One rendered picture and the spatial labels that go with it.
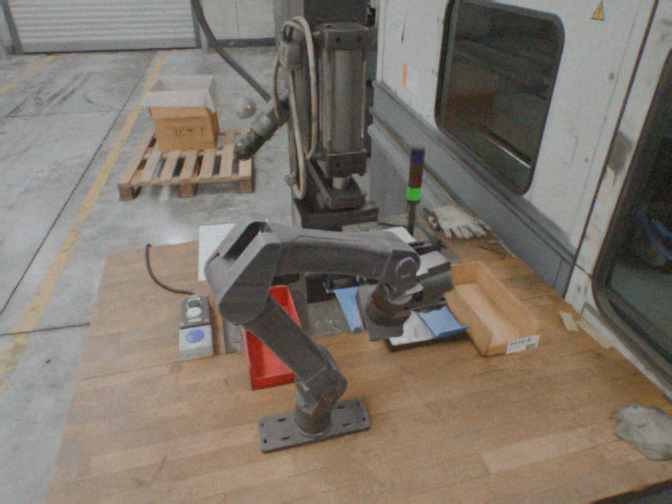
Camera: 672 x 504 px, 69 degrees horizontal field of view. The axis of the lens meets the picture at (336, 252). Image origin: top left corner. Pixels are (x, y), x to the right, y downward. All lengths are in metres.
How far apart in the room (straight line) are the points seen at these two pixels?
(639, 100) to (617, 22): 0.22
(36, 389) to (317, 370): 1.91
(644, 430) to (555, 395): 0.15
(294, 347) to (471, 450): 0.37
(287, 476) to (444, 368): 0.39
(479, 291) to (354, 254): 0.63
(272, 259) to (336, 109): 0.47
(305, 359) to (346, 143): 0.47
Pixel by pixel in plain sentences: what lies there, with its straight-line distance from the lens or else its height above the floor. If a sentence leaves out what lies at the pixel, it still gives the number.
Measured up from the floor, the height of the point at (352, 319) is 0.99.
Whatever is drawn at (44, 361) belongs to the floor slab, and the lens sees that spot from 2.69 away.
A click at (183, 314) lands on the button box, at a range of 1.16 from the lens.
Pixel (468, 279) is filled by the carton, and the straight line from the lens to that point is 1.28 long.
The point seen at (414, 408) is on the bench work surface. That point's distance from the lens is 0.97.
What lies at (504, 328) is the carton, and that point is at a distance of 1.18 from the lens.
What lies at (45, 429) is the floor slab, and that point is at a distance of 2.37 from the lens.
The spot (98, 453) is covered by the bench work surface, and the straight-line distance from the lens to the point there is 0.99.
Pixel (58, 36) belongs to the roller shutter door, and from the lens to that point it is 10.62.
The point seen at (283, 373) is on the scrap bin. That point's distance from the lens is 0.98.
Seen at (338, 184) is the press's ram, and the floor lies 1.19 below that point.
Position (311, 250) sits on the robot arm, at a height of 1.29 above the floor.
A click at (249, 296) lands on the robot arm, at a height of 1.26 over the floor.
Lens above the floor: 1.64
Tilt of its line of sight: 32 degrees down
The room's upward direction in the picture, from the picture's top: straight up
